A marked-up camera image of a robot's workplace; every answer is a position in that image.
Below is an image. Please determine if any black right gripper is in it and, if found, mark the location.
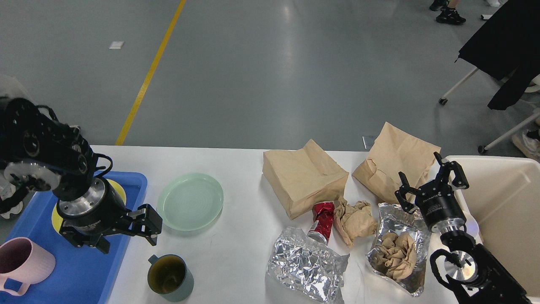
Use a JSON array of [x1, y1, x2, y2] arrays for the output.
[[394, 152, 470, 232]]

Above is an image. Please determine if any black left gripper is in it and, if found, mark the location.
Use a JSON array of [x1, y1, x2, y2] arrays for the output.
[[56, 177, 163, 254]]

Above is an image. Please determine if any dark teal mug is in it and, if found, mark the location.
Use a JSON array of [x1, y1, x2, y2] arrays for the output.
[[147, 254, 194, 302]]

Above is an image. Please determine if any mint green plate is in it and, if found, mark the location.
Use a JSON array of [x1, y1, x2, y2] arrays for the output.
[[157, 173, 224, 231]]

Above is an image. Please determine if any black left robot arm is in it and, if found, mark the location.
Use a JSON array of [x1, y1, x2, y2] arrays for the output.
[[0, 98, 162, 254]]

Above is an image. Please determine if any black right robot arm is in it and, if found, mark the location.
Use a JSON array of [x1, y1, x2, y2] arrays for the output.
[[394, 152, 531, 304]]

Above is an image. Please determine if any right brown paper bag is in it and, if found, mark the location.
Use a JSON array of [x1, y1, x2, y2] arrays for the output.
[[352, 122, 440, 204]]

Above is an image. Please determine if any brown paper bag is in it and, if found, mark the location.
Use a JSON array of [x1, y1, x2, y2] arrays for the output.
[[262, 140, 349, 220], [352, 122, 440, 204]]

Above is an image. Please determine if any white paper cup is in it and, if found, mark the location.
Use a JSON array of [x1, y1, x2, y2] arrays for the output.
[[464, 212, 480, 238]]

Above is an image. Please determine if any blue plastic tray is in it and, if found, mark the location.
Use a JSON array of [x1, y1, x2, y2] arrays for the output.
[[0, 192, 130, 304]]

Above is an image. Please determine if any yellow plate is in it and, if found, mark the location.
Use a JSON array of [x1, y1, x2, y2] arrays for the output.
[[51, 179, 127, 234]]

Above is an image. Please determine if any foil bag with paper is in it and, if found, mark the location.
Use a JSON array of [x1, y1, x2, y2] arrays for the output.
[[367, 203, 431, 297]]

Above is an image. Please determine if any beige plastic bin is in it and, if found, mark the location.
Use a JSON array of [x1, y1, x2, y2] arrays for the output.
[[447, 155, 540, 304]]

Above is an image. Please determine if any crumpled brown paper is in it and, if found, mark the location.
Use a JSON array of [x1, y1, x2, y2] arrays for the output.
[[333, 195, 378, 248]]

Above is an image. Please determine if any white sneaker at right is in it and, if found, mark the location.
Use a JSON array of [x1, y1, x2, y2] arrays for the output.
[[511, 129, 540, 163]]

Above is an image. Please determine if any white sneaker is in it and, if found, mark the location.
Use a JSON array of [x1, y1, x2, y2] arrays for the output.
[[0, 179, 24, 220], [511, 129, 540, 163]]

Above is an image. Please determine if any crushed red can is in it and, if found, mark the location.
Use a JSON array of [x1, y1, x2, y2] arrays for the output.
[[307, 201, 335, 246]]

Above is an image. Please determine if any white sneaker at left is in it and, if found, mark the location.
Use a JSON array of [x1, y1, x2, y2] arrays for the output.
[[0, 179, 24, 220]]

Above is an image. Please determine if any left brown paper bag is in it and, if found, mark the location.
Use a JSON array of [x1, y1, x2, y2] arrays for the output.
[[262, 140, 349, 220]]

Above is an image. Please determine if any white rolling chair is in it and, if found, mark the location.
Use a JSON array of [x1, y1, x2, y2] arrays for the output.
[[438, 67, 540, 154]]

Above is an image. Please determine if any crumpled foil sheet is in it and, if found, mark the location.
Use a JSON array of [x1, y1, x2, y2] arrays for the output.
[[266, 227, 349, 304]]

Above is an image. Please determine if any black jacket on chair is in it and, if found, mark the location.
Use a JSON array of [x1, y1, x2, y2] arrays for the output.
[[458, 0, 540, 111]]

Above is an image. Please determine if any person with black shoes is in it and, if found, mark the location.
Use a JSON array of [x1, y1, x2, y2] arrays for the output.
[[429, 0, 466, 25]]

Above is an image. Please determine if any person in grey trousers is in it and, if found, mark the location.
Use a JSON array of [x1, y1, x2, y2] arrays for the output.
[[0, 74, 33, 102]]

